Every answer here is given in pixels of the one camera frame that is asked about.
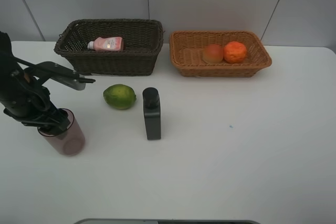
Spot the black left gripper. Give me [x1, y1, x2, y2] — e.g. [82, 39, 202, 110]
[1, 61, 95, 134]

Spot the translucent purple plastic cup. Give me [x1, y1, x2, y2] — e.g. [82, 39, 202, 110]
[38, 108, 86, 156]

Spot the pink lotion bottle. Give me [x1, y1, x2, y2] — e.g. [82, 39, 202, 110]
[87, 37, 124, 51]

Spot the black pump bottle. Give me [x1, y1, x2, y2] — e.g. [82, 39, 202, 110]
[142, 87, 161, 141]

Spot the red yellow peach fruit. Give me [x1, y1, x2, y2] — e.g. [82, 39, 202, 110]
[202, 44, 224, 64]

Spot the orange tangerine fruit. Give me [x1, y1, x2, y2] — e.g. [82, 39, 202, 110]
[223, 41, 247, 63]

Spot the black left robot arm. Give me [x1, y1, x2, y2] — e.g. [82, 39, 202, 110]
[1, 33, 95, 135]

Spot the green lime fruit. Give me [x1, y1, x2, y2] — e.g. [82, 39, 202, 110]
[103, 84, 137, 110]

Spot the dark brown wicker basket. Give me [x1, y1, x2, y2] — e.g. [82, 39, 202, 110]
[54, 19, 164, 76]

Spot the light brown wicker basket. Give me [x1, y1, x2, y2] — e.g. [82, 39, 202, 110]
[169, 30, 272, 78]

